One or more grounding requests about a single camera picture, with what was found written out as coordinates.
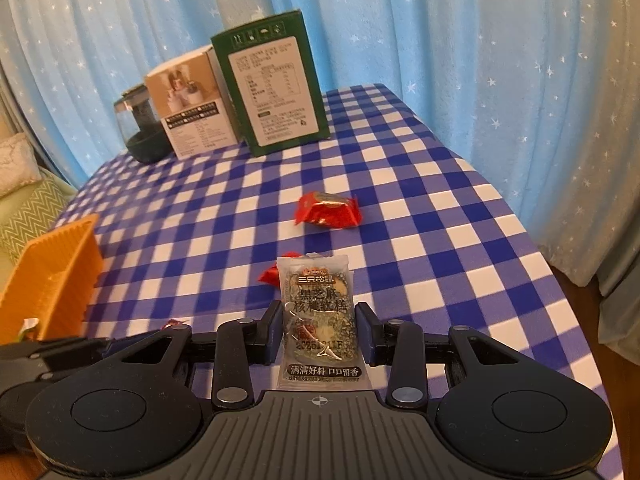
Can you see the white product box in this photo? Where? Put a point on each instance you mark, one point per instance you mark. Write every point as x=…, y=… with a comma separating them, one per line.
x=192, y=99

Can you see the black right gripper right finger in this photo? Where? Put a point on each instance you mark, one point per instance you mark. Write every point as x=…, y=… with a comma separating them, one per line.
x=407, y=350

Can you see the green carton box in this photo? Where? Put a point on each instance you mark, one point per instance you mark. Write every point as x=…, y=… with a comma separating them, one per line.
x=272, y=82

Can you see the white embroidered pillow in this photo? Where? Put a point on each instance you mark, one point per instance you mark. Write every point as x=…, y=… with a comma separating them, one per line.
x=18, y=164

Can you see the small red white candy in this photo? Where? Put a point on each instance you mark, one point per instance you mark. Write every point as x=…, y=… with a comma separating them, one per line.
x=174, y=323

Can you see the green zigzag pillow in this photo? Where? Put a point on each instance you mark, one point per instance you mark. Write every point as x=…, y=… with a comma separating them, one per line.
x=35, y=214

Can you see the white snack wrapper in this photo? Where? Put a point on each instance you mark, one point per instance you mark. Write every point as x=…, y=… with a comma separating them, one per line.
x=29, y=330

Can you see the grey sesame snack packet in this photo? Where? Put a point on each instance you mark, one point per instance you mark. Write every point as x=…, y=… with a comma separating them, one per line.
x=320, y=346

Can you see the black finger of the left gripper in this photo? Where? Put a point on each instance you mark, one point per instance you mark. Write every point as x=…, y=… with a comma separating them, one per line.
x=28, y=360

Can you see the dark glass humidifier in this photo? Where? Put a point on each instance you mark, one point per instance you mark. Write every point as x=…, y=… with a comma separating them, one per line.
x=140, y=126

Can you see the orange plastic tray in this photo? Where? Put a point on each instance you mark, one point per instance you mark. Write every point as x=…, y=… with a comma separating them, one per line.
x=53, y=282

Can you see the blue white checkered tablecloth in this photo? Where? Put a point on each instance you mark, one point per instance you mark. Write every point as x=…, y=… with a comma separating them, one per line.
x=437, y=246

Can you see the red foil snack packet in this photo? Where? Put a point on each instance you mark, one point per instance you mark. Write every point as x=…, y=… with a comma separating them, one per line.
x=329, y=210

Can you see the grey curtain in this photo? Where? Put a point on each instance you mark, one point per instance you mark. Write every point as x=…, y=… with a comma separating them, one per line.
x=600, y=259

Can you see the light blue star curtain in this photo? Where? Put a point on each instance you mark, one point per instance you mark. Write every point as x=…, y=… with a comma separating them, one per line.
x=542, y=96

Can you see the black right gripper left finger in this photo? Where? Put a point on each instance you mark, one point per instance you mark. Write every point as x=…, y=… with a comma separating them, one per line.
x=159, y=368

